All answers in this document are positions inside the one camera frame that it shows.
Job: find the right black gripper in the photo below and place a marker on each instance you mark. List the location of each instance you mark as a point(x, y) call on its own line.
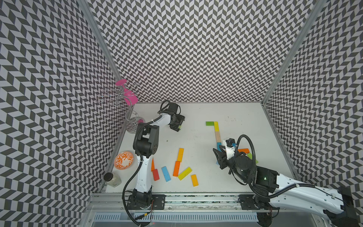
point(222, 158)

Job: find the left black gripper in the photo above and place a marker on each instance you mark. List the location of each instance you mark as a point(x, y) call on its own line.
point(176, 127)

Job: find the natural wood block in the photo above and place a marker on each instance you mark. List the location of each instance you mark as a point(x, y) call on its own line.
point(218, 137)

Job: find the orange block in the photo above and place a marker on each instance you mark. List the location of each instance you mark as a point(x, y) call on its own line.
point(176, 169)
point(244, 150)
point(152, 165)

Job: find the yellow block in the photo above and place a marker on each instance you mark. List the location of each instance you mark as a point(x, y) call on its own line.
point(216, 126)

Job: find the light green block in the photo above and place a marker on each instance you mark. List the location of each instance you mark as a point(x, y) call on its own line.
point(250, 156)

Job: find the yellow-orange block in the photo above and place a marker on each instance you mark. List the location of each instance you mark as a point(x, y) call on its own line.
point(180, 154)
point(194, 180)

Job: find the teal block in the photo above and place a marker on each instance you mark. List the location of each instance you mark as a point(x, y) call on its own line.
point(218, 146)

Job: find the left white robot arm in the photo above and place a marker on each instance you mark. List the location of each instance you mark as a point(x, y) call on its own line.
point(137, 191)

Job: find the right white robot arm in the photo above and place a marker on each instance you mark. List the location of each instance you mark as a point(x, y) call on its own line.
point(273, 191)

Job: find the yellow-green long block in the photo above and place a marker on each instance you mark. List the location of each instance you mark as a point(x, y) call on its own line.
point(184, 173)

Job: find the blue block left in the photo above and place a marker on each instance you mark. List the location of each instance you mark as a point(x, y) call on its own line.
point(166, 174)

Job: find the red block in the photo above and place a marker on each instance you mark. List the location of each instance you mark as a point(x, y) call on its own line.
point(156, 176)

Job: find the orange patterned plate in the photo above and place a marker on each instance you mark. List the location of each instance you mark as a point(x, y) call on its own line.
point(123, 160)

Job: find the small glass jar black lid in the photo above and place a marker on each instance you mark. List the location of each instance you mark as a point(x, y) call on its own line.
point(112, 179)

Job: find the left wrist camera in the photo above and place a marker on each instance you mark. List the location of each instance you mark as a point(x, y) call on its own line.
point(173, 108)

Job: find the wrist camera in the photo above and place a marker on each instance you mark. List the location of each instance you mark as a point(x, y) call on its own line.
point(230, 148)
point(173, 108)

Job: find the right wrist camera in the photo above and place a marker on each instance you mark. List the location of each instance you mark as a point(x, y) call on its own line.
point(230, 148)

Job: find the pink wire jewelry stand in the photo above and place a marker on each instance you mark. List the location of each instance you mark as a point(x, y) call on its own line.
point(119, 95)

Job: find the metal base rail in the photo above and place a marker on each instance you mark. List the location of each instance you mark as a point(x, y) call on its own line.
point(213, 209)

